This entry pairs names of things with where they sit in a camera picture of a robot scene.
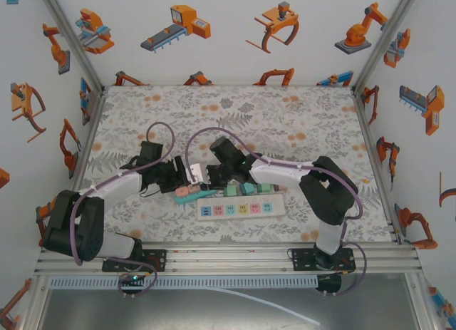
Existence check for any white power strip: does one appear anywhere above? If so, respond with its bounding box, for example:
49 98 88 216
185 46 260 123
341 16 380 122
196 193 286 222

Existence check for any floral patterned tablecloth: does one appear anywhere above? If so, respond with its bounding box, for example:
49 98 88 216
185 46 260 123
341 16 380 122
73 84 398 244

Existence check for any circuit board with green light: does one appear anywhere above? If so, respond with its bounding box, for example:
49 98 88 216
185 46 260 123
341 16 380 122
119 272 147 287

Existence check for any black connector box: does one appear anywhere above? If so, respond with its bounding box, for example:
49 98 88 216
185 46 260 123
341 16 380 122
316 274 343 295

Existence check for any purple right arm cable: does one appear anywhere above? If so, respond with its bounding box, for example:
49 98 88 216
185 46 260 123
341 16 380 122
185 127 368 297

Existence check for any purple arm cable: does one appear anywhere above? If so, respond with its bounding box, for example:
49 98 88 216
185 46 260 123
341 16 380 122
71 121 176 299
185 127 368 297

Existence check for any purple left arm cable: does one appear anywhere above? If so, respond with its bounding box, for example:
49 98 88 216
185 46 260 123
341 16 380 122
71 121 176 299

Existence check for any aluminium frame rail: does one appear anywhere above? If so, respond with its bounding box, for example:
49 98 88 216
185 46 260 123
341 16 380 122
33 242 421 276
351 87 403 244
69 87 108 190

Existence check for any white slotted cable duct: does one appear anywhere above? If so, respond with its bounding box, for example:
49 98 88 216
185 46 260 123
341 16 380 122
48 275 318 289

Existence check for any aluminium frame post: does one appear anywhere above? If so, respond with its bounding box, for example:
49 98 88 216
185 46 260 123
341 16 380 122
37 0 106 94
351 0 425 94

